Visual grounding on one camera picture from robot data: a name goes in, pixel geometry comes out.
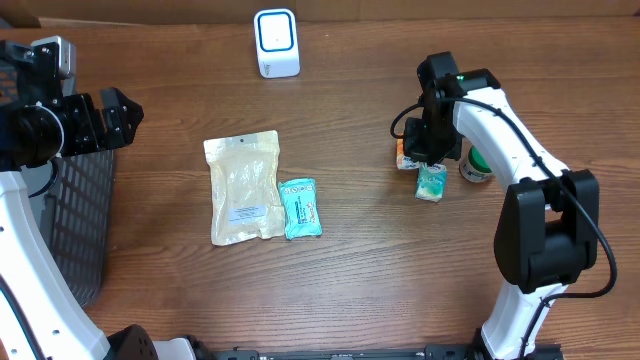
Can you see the teal wet wipes pack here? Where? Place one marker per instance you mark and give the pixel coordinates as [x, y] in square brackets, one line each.
[298, 197]

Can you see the teal white tissue pack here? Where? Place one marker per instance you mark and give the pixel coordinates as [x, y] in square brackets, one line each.
[431, 182]

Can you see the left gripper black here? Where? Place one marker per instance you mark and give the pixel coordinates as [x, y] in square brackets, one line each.
[94, 136]

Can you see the green lid jar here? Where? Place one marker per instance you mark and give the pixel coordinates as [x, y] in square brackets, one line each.
[474, 168]

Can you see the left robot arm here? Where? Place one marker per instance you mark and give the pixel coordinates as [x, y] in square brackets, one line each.
[40, 318]

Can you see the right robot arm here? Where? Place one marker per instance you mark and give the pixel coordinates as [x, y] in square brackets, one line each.
[547, 231]

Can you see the grey plastic basket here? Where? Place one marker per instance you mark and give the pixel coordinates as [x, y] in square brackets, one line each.
[70, 199]

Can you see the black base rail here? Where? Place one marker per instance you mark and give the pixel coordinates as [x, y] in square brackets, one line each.
[340, 354]

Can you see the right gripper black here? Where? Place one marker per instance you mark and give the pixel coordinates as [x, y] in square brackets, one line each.
[415, 148]

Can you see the white barcode scanner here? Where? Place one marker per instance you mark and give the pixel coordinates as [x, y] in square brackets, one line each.
[276, 41]

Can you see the beige foil pouch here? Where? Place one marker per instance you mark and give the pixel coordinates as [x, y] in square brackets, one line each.
[245, 198]

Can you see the cardboard back wall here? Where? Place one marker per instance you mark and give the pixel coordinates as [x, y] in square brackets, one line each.
[34, 13]

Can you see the orange Kleenex tissue pack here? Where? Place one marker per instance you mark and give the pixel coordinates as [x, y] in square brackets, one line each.
[404, 162]

